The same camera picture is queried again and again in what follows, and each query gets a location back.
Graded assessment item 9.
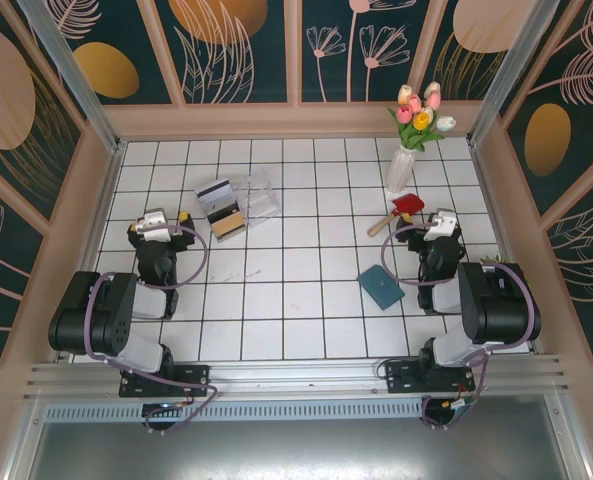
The blue card holder wallet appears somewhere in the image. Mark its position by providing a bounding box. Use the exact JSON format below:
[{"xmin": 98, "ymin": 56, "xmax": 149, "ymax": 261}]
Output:
[{"xmin": 356, "ymin": 264, "xmax": 407, "ymax": 310}]

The silver magnetic-stripe card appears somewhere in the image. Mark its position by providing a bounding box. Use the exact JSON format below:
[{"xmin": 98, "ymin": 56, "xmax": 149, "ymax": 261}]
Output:
[{"xmin": 195, "ymin": 177, "xmax": 241, "ymax": 217}]

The gold magnetic-stripe card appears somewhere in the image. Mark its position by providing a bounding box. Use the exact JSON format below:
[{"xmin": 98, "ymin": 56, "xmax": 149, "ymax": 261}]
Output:
[{"xmin": 207, "ymin": 203, "xmax": 248, "ymax": 245}]

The clear acrylic holder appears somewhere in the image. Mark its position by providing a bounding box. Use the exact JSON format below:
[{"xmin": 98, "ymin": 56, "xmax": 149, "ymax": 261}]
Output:
[{"xmin": 230, "ymin": 167, "xmax": 282, "ymax": 229}]

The red toy shovel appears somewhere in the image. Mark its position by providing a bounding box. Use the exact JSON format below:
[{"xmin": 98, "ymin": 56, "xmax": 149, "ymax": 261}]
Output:
[{"xmin": 367, "ymin": 193, "xmax": 426, "ymax": 239}]

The small red flower plant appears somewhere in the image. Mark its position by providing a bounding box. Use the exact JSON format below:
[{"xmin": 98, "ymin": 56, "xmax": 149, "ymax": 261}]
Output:
[{"xmin": 480, "ymin": 252, "xmax": 527, "ymax": 279}]

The white ribbed vase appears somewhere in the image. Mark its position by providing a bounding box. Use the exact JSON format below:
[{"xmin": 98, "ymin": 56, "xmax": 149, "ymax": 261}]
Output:
[{"xmin": 385, "ymin": 144, "xmax": 417, "ymax": 194}]

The artificial tulip bouquet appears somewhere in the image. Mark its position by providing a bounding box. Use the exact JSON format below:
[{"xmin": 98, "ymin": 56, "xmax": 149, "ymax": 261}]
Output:
[{"xmin": 386, "ymin": 81, "xmax": 457, "ymax": 151}]

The grey metal panel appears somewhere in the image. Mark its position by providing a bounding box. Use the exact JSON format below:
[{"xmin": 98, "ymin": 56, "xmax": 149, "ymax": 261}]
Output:
[{"xmin": 5, "ymin": 394, "xmax": 592, "ymax": 480}]

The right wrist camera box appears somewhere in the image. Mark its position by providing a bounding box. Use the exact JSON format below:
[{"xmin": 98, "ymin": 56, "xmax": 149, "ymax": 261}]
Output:
[{"xmin": 422, "ymin": 209, "xmax": 458, "ymax": 243}]

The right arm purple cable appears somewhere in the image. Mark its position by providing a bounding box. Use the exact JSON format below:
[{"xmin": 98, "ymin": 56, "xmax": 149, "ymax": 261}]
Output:
[{"xmin": 380, "ymin": 223, "xmax": 542, "ymax": 431}]

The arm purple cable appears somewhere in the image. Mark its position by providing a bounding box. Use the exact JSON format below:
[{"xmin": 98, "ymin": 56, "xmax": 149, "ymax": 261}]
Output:
[
  {"xmin": 380, "ymin": 223, "xmax": 542, "ymax": 431},
  {"xmin": 83, "ymin": 223, "xmax": 220, "ymax": 434}
]

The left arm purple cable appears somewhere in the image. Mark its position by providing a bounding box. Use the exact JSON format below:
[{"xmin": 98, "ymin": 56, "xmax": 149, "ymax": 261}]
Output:
[{"xmin": 83, "ymin": 223, "xmax": 220, "ymax": 434}]

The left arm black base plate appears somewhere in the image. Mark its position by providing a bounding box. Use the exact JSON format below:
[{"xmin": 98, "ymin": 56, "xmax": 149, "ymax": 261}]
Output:
[{"xmin": 119, "ymin": 363, "xmax": 212, "ymax": 399}]

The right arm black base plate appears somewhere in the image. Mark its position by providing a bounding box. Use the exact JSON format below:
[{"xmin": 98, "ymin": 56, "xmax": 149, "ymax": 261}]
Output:
[{"xmin": 384, "ymin": 360, "xmax": 477, "ymax": 396}]

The aluminium frame post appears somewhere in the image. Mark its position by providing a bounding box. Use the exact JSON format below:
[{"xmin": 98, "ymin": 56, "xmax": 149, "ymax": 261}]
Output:
[
  {"xmin": 18, "ymin": 0, "xmax": 127, "ymax": 154},
  {"xmin": 468, "ymin": 0, "xmax": 557, "ymax": 146}
]

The aluminium mounting rail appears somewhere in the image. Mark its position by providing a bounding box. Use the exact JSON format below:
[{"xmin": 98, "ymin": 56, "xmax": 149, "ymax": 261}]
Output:
[{"xmin": 23, "ymin": 354, "xmax": 575, "ymax": 401}]

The perforated grey cable duct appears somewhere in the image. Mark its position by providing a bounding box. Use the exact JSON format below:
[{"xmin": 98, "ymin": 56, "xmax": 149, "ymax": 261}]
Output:
[{"xmin": 43, "ymin": 402, "xmax": 427, "ymax": 422}]

